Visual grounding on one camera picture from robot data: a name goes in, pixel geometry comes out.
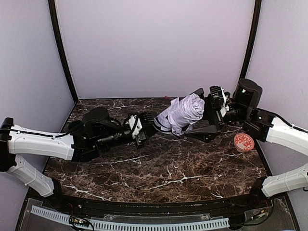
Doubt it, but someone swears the lavender folding umbrella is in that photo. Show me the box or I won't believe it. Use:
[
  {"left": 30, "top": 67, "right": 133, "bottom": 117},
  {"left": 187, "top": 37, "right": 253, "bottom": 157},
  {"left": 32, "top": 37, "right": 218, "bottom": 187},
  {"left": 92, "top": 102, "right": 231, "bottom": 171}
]
[{"left": 154, "top": 93, "right": 205, "bottom": 137}]

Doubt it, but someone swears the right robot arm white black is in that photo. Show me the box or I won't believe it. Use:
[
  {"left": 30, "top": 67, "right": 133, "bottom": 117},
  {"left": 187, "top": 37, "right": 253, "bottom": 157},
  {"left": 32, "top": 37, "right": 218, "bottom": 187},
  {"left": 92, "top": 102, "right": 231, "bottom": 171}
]
[{"left": 184, "top": 78, "right": 308, "bottom": 197}]

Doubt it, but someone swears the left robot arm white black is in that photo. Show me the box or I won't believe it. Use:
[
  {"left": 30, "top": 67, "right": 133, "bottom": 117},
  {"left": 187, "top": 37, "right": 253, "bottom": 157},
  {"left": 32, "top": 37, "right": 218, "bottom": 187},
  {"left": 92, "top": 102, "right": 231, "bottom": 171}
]
[{"left": 0, "top": 107, "right": 157, "bottom": 197}]

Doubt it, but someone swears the red white patterned bowl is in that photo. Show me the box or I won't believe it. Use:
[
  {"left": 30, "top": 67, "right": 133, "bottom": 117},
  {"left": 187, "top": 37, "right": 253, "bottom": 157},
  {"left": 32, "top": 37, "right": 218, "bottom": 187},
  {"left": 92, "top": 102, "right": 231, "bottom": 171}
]
[{"left": 234, "top": 133, "right": 255, "bottom": 152}]

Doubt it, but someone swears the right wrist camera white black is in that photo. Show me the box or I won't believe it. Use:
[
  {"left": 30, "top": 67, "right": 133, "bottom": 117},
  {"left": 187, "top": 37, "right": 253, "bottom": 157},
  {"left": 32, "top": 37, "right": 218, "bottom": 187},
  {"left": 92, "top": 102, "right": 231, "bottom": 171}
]
[{"left": 210, "top": 86, "right": 230, "bottom": 117}]

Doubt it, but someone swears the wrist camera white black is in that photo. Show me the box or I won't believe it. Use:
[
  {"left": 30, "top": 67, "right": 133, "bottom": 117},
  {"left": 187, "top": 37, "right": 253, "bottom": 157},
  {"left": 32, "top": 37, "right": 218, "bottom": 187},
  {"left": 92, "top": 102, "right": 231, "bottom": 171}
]
[
  {"left": 210, "top": 86, "right": 230, "bottom": 117},
  {"left": 123, "top": 112, "right": 154, "bottom": 138}
]

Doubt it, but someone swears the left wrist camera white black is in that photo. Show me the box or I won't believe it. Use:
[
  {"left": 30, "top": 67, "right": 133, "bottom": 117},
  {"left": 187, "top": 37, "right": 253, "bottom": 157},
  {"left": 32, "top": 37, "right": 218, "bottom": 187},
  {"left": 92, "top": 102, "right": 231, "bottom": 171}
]
[{"left": 123, "top": 112, "right": 154, "bottom": 138}]

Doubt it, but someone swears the right black corner post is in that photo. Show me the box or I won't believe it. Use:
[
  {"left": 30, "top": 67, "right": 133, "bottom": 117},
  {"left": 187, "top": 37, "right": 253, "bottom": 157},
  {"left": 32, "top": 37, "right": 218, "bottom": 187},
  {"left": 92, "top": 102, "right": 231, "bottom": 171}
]
[{"left": 239, "top": 0, "right": 262, "bottom": 79}]

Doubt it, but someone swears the black corner post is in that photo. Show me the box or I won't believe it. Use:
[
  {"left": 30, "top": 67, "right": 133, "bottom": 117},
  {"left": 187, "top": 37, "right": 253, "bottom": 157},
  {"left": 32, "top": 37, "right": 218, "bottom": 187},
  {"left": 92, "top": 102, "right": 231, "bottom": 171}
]
[
  {"left": 48, "top": 0, "right": 79, "bottom": 104},
  {"left": 239, "top": 0, "right": 262, "bottom": 79}
]

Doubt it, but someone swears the grey slotted cable duct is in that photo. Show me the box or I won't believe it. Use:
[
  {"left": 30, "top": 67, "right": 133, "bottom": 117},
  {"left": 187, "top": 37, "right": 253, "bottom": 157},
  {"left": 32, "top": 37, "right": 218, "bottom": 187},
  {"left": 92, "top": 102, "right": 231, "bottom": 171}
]
[{"left": 30, "top": 205, "right": 231, "bottom": 231}]

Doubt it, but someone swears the left black corner post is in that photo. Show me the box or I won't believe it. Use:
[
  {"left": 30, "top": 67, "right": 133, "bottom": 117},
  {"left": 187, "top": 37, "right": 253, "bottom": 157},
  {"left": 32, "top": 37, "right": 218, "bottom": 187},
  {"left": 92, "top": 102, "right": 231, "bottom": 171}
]
[{"left": 48, "top": 0, "right": 79, "bottom": 104}]

